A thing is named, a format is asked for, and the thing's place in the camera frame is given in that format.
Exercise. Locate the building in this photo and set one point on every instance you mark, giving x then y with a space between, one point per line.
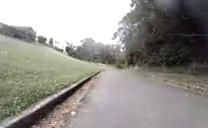
12 30

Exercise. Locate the dirt strip with leaves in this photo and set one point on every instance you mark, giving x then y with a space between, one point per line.
67 108

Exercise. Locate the grass verge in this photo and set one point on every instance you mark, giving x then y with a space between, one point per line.
188 80

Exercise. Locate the pale concrete kerb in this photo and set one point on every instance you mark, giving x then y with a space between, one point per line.
48 105

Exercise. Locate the grey asphalt road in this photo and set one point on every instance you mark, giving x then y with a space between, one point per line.
138 103

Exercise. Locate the grass slope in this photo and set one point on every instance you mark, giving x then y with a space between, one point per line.
28 73

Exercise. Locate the wood of trees and bushes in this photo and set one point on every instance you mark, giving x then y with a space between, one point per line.
165 33

